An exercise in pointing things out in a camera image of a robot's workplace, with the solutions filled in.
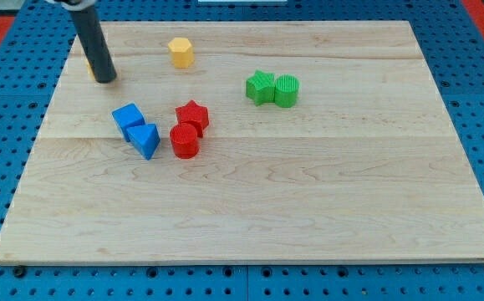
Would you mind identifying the red cylinder block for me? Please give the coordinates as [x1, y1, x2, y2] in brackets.
[170, 123, 200, 159]

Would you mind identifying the red star block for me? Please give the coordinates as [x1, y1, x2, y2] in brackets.
[176, 99, 210, 138]

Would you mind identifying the green star block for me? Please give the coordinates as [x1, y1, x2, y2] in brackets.
[246, 69, 275, 106]

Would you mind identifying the green cylinder block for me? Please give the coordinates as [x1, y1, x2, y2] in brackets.
[274, 74, 300, 108]

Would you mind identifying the blue triangle block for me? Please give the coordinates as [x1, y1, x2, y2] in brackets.
[127, 124, 160, 160]

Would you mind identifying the blue cube block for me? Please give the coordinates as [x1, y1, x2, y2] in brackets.
[111, 103, 145, 142]

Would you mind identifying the yellow hexagon block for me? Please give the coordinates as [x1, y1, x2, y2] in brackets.
[168, 37, 194, 69]

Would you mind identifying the light wooden board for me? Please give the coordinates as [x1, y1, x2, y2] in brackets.
[0, 21, 484, 266]

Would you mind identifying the yellow block behind rod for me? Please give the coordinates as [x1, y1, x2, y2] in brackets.
[84, 59, 96, 82]

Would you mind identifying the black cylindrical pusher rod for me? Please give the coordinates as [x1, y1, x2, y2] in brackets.
[68, 0, 117, 84]

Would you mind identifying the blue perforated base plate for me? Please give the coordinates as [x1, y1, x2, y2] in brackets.
[0, 0, 484, 300]

